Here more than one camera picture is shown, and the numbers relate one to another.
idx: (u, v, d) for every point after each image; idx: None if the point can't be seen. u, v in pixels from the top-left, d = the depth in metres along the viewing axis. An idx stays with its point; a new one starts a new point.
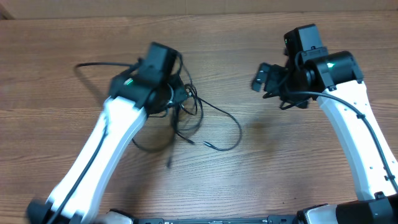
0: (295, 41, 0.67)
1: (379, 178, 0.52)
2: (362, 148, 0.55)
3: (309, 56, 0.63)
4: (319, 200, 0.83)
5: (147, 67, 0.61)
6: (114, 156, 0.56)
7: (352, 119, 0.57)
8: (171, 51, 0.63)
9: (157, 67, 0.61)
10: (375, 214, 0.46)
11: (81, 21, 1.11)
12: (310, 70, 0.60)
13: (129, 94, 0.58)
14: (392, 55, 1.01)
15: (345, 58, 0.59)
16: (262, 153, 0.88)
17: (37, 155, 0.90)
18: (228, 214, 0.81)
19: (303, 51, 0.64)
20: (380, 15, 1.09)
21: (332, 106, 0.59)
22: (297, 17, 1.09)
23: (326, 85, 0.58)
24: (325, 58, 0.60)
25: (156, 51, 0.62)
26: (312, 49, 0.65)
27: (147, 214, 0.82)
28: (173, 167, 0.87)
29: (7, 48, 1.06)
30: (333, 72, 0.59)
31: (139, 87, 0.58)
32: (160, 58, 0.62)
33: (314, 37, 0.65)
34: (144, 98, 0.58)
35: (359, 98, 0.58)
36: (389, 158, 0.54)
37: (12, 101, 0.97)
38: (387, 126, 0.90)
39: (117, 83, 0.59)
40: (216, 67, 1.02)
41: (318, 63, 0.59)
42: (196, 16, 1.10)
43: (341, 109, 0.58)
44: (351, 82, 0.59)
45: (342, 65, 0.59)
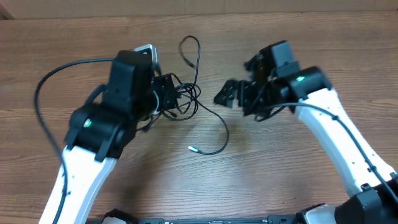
0: (269, 58, 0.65)
1: (362, 171, 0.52)
2: (341, 147, 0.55)
3: (282, 73, 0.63)
4: (319, 200, 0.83)
5: (114, 93, 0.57)
6: (84, 205, 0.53)
7: (328, 122, 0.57)
8: (138, 68, 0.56)
9: (126, 95, 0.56)
10: (364, 206, 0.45)
11: (81, 21, 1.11)
12: (283, 87, 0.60)
13: (92, 137, 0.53)
14: (392, 55, 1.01)
15: (314, 73, 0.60)
16: (262, 154, 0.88)
17: (37, 155, 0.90)
18: (228, 214, 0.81)
19: (277, 68, 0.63)
20: (380, 15, 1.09)
21: (307, 112, 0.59)
22: (297, 17, 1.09)
23: (299, 98, 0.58)
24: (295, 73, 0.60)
25: (122, 73, 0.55)
26: (284, 65, 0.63)
27: (147, 215, 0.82)
28: (173, 167, 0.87)
29: (7, 48, 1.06)
30: (305, 86, 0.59)
31: (104, 126, 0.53)
32: (127, 83, 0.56)
33: (287, 53, 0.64)
34: (109, 140, 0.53)
35: (331, 102, 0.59)
36: (368, 152, 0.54)
37: (12, 101, 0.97)
38: (387, 126, 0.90)
39: (78, 122, 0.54)
40: (216, 67, 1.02)
41: (291, 79, 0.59)
42: (196, 16, 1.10)
43: (316, 114, 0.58)
44: (322, 90, 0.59)
45: (311, 78, 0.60)
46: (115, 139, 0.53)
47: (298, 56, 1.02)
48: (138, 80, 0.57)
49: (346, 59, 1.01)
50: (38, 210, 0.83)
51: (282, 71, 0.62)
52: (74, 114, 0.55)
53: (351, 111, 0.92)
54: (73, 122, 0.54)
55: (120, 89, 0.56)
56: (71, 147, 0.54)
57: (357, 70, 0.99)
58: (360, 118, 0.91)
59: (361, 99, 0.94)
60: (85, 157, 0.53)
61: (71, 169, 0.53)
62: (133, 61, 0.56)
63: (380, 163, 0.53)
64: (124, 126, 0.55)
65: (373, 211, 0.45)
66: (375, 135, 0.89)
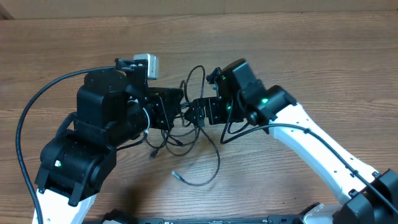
0: (231, 80, 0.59)
1: (345, 177, 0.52)
2: (321, 157, 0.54)
3: (249, 94, 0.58)
4: (320, 200, 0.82)
5: (85, 124, 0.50)
6: None
7: (301, 137, 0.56)
8: (109, 96, 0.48)
9: (98, 127, 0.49)
10: (357, 213, 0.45)
11: (81, 21, 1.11)
12: (252, 112, 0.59)
13: (64, 175, 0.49)
14: (391, 55, 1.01)
15: (278, 93, 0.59)
16: (262, 154, 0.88)
17: (37, 155, 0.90)
18: (228, 214, 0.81)
19: (242, 90, 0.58)
20: (380, 15, 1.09)
21: (278, 130, 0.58)
22: (297, 17, 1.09)
23: (268, 117, 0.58)
24: (259, 95, 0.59)
25: (89, 104, 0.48)
26: (249, 85, 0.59)
27: (147, 215, 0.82)
28: (173, 167, 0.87)
29: (7, 48, 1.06)
30: (270, 107, 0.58)
31: (76, 163, 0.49)
32: (97, 114, 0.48)
33: (249, 73, 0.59)
34: (83, 181, 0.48)
35: (299, 116, 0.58)
36: (346, 156, 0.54)
37: (12, 101, 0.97)
38: (387, 126, 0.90)
39: (49, 160, 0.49)
40: (216, 67, 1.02)
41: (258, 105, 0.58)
42: (196, 16, 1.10)
43: (288, 131, 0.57)
44: (287, 107, 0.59)
45: (277, 99, 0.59)
46: (91, 178, 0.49)
47: (298, 55, 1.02)
48: (109, 108, 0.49)
49: (346, 59, 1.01)
50: None
51: (249, 93, 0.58)
52: (46, 147, 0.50)
53: (351, 111, 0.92)
54: (43, 161, 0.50)
55: (90, 122, 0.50)
56: (43, 188, 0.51)
57: (357, 70, 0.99)
58: (360, 118, 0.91)
59: (361, 99, 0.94)
60: (61, 200, 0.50)
61: (45, 212, 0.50)
62: (100, 88, 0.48)
63: (360, 165, 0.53)
64: (100, 161, 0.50)
65: (364, 216, 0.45)
66: (375, 135, 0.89)
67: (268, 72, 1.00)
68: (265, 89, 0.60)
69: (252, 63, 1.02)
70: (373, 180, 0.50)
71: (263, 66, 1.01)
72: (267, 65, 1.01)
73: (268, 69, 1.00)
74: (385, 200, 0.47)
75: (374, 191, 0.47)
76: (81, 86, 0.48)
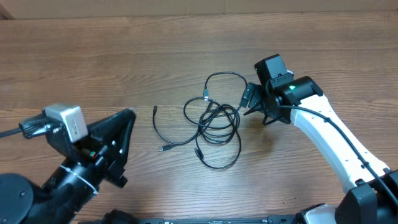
0: (263, 71, 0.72)
1: (356, 168, 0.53)
2: (335, 147, 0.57)
3: (276, 83, 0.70)
4: (320, 200, 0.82)
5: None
6: None
7: (320, 124, 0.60)
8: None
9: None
10: (360, 199, 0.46)
11: (81, 21, 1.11)
12: (278, 96, 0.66)
13: None
14: (391, 56, 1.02)
15: (306, 84, 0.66)
16: (262, 153, 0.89)
17: (37, 154, 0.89)
18: (228, 214, 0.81)
19: (272, 79, 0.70)
20: (379, 15, 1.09)
21: (300, 116, 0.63)
22: (297, 17, 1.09)
23: (292, 102, 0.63)
24: (287, 84, 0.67)
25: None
26: (279, 76, 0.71)
27: (147, 215, 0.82)
28: (173, 167, 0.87)
29: (7, 48, 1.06)
30: (296, 94, 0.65)
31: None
32: None
33: (280, 65, 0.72)
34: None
35: (322, 107, 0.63)
36: (361, 149, 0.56)
37: (12, 101, 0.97)
38: (387, 126, 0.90)
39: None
40: (216, 67, 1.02)
41: (285, 90, 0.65)
42: (196, 16, 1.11)
43: (308, 117, 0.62)
44: (313, 97, 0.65)
45: (303, 88, 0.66)
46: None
47: (298, 55, 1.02)
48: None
49: (346, 59, 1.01)
50: None
51: (277, 82, 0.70)
52: None
53: (351, 111, 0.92)
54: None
55: None
56: None
57: (357, 70, 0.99)
58: (360, 118, 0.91)
59: (361, 99, 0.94)
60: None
61: None
62: None
63: (373, 159, 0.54)
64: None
65: (367, 205, 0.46)
66: (375, 135, 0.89)
67: None
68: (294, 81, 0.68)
69: (252, 63, 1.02)
70: (383, 174, 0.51)
71: None
72: None
73: None
74: (390, 193, 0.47)
75: (380, 183, 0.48)
76: None
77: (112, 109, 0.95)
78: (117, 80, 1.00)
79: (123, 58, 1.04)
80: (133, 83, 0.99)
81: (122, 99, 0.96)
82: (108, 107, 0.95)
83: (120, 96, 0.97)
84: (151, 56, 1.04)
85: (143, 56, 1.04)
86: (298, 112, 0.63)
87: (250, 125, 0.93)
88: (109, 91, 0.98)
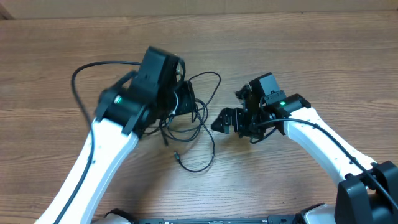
0: (257, 89, 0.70)
1: (344, 166, 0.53)
2: (326, 148, 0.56)
3: (270, 99, 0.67)
4: (320, 200, 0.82)
5: (144, 78, 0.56)
6: (96, 195, 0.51)
7: (310, 131, 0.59)
8: (169, 58, 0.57)
9: (155, 81, 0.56)
10: (349, 190, 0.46)
11: (81, 21, 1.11)
12: (271, 113, 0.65)
13: (123, 107, 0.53)
14: (392, 55, 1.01)
15: (296, 99, 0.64)
16: (262, 153, 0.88)
17: (37, 155, 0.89)
18: (228, 214, 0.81)
19: (265, 96, 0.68)
20: (379, 15, 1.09)
21: (290, 125, 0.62)
22: (297, 17, 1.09)
23: (283, 114, 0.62)
24: (280, 100, 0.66)
25: (153, 63, 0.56)
26: (272, 93, 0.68)
27: (147, 214, 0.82)
28: (173, 167, 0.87)
29: (7, 48, 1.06)
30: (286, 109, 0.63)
31: (131, 105, 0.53)
32: (157, 70, 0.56)
33: (274, 83, 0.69)
34: (138, 116, 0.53)
35: (311, 115, 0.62)
36: (349, 148, 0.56)
37: (12, 101, 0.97)
38: (387, 126, 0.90)
39: (106, 101, 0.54)
40: (216, 67, 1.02)
41: (276, 106, 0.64)
42: (196, 16, 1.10)
43: (298, 126, 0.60)
44: (302, 110, 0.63)
45: (294, 106, 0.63)
46: (140, 121, 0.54)
47: (298, 56, 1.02)
48: (169, 73, 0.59)
49: (346, 59, 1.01)
50: (38, 210, 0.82)
51: (270, 98, 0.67)
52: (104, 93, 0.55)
53: (351, 111, 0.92)
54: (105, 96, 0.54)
55: (148, 78, 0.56)
56: (100, 119, 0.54)
57: (357, 70, 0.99)
58: (360, 118, 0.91)
59: (361, 99, 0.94)
60: (112, 129, 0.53)
61: (98, 140, 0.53)
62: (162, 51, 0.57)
63: (360, 156, 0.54)
64: (150, 105, 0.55)
65: (359, 198, 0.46)
66: (374, 135, 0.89)
67: (268, 72, 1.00)
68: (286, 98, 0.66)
69: (251, 63, 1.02)
70: (370, 168, 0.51)
71: (263, 66, 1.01)
72: (267, 65, 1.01)
73: (268, 69, 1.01)
74: (384, 190, 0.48)
75: (373, 181, 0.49)
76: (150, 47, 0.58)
77: None
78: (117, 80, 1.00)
79: (123, 58, 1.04)
80: None
81: None
82: None
83: None
84: None
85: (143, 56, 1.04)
86: (290, 122, 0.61)
87: None
88: None
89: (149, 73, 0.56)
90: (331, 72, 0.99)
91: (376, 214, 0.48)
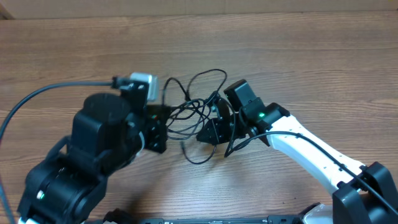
0: (232, 99, 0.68)
1: (334, 173, 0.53)
2: (313, 157, 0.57)
3: (249, 111, 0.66)
4: (320, 200, 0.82)
5: (79, 150, 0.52)
6: None
7: (295, 141, 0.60)
8: (106, 124, 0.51)
9: (91, 156, 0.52)
10: (343, 200, 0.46)
11: (81, 21, 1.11)
12: (252, 126, 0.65)
13: (51, 198, 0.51)
14: (391, 55, 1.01)
15: (273, 109, 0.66)
16: (262, 153, 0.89)
17: (37, 155, 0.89)
18: (228, 214, 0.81)
19: (244, 107, 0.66)
20: (379, 15, 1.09)
21: (274, 138, 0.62)
22: (297, 17, 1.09)
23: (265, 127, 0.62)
24: (259, 111, 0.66)
25: (87, 133, 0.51)
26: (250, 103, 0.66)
27: (147, 214, 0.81)
28: (173, 167, 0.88)
29: (6, 48, 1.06)
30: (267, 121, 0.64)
31: (63, 192, 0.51)
32: (93, 143, 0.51)
33: (250, 92, 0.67)
34: (65, 215, 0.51)
35: (292, 125, 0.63)
36: (335, 154, 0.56)
37: (12, 101, 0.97)
38: (387, 126, 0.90)
39: (37, 184, 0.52)
40: (216, 68, 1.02)
41: (255, 118, 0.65)
42: (196, 16, 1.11)
43: (282, 137, 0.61)
44: (282, 119, 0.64)
45: (272, 117, 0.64)
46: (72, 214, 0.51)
47: (298, 55, 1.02)
48: (112, 134, 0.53)
49: (347, 59, 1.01)
50: None
51: (249, 109, 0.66)
52: (32, 174, 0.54)
53: (351, 111, 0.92)
54: (30, 185, 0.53)
55: (83, 154, 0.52)
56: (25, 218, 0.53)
57: (357, 70, 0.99)
58: (360, 118, 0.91)
59: (361, 99, 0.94)
60: None
61: None
62: (97, 119, 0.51)
63: (348, 160, 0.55)
64: (86, 193, 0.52)
65: (353, 205, 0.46)
66: (374, 135, 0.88)
67: (268, 72, 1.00)
68: (263, 107, 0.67)
69: (251, 63, 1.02)
70: (360, 172, 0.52)
71: (263, 66, 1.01)
72: (267, 64, 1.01)
73: (268, 69, 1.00)
74: (376, 193, 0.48)
75: (364, 185, 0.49)
76: (81, 111, 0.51)
77: None
78: None
79: (123, 58, 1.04)
80: None
81: None
82: None
83: None
84: (150, 56, 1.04)
85: (143, 56, 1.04)
86: (273, 135, 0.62)
87: None
88: None
89: (84, 149, 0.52)
90: (331, 72, 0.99)
91: (373, 216, 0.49)
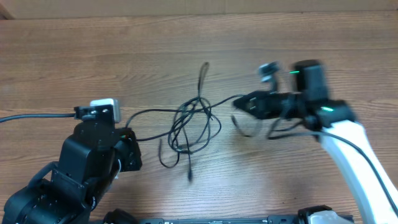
0: (300, 79, 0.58)
1: None
2: None
3: (314, 98, 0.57)
4: (319, 200, 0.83)
5: (65, 177, 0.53)
6: None
7: (352, 156, 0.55)
8: (94, 150, 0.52)
9: (78, 182, 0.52)
10: None
11: (81, 21, 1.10)
12: (309, 115, 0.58)
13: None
14: (391, 55, 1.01)
15: (341, 105, 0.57)
16: (262, 153, 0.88)
17: (37, 155, 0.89)
18: (228, 214, 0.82)
19: (308, 90, 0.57)
20: (380, 15, 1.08)
21: (332, 144, 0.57)
22: (297, 17, 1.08)
23: (325, 124, 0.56)
24: (324, 102, 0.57)
25: (76, 157, 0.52)
26: (318, 91, 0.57)
27: (147, 214, 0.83)
28: (173, 167, 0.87)
29: (6, 48, 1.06)
30: (331, 117, 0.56)
31: (43, 221, 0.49)
32: (79, 169, 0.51)
33: (321, 76, 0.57)
34: None
35: (360, 140, 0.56)
36: None
37: (13, 101, 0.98)
38: (385, 126, 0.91)
39: (14, 214, 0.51)
40: (216, 68, 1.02)
41: (318, 108, 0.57)
42: (196, 16, 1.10)
43: (341, 147, 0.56)
44: (347, 123, 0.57)
45: (339, 113, 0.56)
46: None
47: (298, 56, 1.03)
48: (98, 162, 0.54)
49: (347, 59, 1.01)
50: None
51: (315, 95, 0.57)
52: (10, 202, 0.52)
53: None
54: (10, 213, 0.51)
55: (69, 180, 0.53)
56: None
57: (357, 70, 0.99)
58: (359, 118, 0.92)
59: (360, 99, 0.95)
60: None
61: None
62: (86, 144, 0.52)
63: None
64: (69, 220, 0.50)
65: None
66: (372, 135, 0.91)
67: None
68: (329, 99, 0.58)
69: (251, 63, 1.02)
70: None
71: (263, 66, 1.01)
72: None
73: None
74: None
75: None
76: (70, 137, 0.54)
77: None
78: (117, 80, 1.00)
79: (123, 58, 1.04)
80: (133, 83, 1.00)
81: (122, 99, 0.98)
82: None
83: (120, 97, 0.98)
84: (150, 56, 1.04)
85: (143, 56, 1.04)
86: (333, 139, 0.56)
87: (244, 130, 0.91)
88: (109, 93, 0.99)
89: (70, 175, 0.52)
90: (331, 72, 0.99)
91: None
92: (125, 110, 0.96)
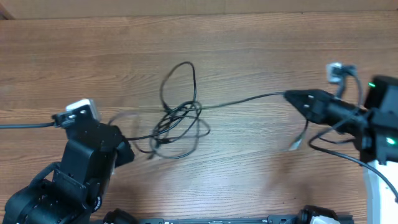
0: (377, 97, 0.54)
1: None
2: None
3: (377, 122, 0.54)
4: (319, 200, 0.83)
5: (68, 177, 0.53)
6: None
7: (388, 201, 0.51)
8: (97, 151, 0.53)
9: (79, 182, 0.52)
10: None
11: (81, 21, 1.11)
12: (368, 136, 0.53)
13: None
14: (391, 55, 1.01)
15: None
16: (262, 153, 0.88)
17: (37, 155, 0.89)
18: (228, 214, 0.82)
19: (377, 112, 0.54)
20: (379, 15, 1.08)
21: (374, 180, 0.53)
22: (297, 17, 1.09)
23: (378, 157, 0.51)
24: (390, 131, 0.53)
25: (79, 157, 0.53)
26: (387, 115, 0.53)
27: (147, 214, 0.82)
28: (173, 167, 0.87)
29: (6, 48, 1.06)
30: (391, 148, 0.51)
31: (44, 221, 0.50)
32: (83, 169, 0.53)
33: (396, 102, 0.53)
34: None
35: None
36: None
37: (12, 101, 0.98)
38: None
39: (15, 214, 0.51)
40: (216, 67, 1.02)
41: (379, 134, 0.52)
42: (196, 16, 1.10)
43: (382, 186, 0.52)
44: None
45: None
46: None
47: (298, 56, 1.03)
48: (100, 163, 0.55)
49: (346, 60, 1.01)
50: None
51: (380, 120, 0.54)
52: (12, 201, 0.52)
53: None
54: (11, 211, 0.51)
55: (71, 180, 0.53)
56: None
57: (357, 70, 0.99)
58: None
59: None
60: None
61: None
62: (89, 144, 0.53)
63: None
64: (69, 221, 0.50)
65: None
66: None
67: (268, 72, 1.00)
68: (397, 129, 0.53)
69: (252, 63, 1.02)
70: None
71: (263, 66, 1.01)
72: (267, 65, 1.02)
73: (268, 70, 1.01)
74: None
75: None
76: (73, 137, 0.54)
77: (112, 109, 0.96)
78: (117, 80, 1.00)
79: (123, 58, 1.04)
80: (133, 83, 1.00)
81: (122, 99, 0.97)
82: (109, 107, 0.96)
83: (120, 97, 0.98)
84: (150, 56, 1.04)
85: (143, 56, 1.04)
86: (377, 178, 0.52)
87: (244, 130, 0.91)
88: (109, 92, 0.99)
89: (72, 175, 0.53)
90: None
91: None
92: (125, 110, 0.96)
